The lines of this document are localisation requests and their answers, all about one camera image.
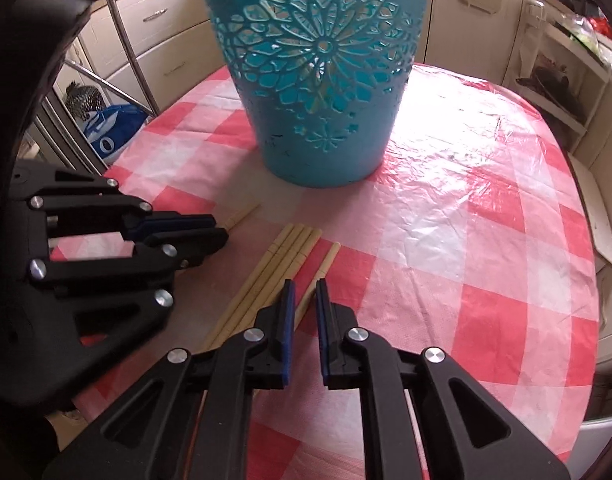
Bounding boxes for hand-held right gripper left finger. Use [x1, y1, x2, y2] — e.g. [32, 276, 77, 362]
[43, 280, 298, 480]

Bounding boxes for light bamboo chopstick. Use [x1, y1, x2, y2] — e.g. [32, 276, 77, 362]
[293, 242, 342, 332]
[221, 203, 262, 234]

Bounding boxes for bunch of wooden chopsticks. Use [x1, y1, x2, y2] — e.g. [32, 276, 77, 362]
[201, 223, 323, 357]

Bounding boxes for dark frying pan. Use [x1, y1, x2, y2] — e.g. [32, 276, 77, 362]
[516, 65, 587, 119]

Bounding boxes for metal-handled broom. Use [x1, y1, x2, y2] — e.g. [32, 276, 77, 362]
[63, 57, 155, 114]

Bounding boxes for blue plastic bag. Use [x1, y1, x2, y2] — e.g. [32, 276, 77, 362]
[83, 104, 150, 164]

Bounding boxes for white storage trolley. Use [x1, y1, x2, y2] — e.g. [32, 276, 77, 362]
[503, 0, 612, 154]

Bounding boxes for white drawer cabinet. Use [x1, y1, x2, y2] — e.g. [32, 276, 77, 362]
[78, 0, 227, 111]

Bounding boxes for white base cabinets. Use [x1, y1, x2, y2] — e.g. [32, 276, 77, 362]
[411, 0, 542, 81]

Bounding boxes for bag of green vegetables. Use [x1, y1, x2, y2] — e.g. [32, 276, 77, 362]
[560, 15, 604, 54]

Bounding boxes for teal perforated plastic basket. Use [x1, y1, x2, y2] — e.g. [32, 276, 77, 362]
[192, 0, 435, 189]

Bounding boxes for red checkered plastic tablecloth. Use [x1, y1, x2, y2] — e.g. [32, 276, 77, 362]
[71, 62, 599, 480]

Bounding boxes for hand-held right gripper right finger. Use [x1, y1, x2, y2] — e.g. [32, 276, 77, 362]
[316, 280, 571, 480]

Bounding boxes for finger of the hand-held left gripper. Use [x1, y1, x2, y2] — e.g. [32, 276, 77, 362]
[15, 170, 217, 242]
[28, 228, 231, 337]

